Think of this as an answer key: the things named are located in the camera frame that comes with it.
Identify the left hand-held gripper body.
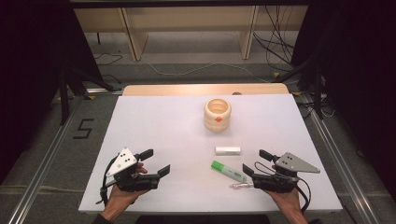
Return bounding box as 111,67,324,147
106,147,162,192

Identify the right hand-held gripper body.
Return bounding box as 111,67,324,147
251,151,321,194

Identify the clear pen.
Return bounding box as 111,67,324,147
229,182,255,190

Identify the green highlighter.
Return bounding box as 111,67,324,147
210,160,248,184

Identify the white eraser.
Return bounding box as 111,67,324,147
215,146,242,156

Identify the cream ringed pen holder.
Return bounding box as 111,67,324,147
204,98,233,133

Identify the person's left hand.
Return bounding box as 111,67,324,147
106,161,149,210

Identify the person's right hand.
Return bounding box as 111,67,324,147
264,186,304,218

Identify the person's dark lap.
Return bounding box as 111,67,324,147
134,214,271,224

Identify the black tripod stand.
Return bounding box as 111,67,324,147
59,64,118,125
274,52,326,120

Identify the wooden table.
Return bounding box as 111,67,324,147
122,83,290,97

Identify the black curtain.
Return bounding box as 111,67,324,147
292,0,396,200
0,6,104,185

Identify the left hand-held gripper black cable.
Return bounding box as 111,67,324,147
95,155,120,206

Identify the hand-held gripper black cable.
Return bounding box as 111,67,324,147
254,161,312,214
95,155,120,206

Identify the right hand-held gripper black cable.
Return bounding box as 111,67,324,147
254,161,312,214

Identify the aluminium floor rail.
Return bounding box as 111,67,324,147
303,92,381,224
7,96,85,224

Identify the short aluminium rail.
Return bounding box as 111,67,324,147
85,88,124,95

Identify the thin pale floor cable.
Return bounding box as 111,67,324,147
0,185,86,194

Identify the white floor cable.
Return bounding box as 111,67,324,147
146,60,272,83

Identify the black floor cable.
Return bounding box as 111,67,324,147
94,53,124,66

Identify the black cable bundle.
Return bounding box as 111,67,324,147
252,5,300,68

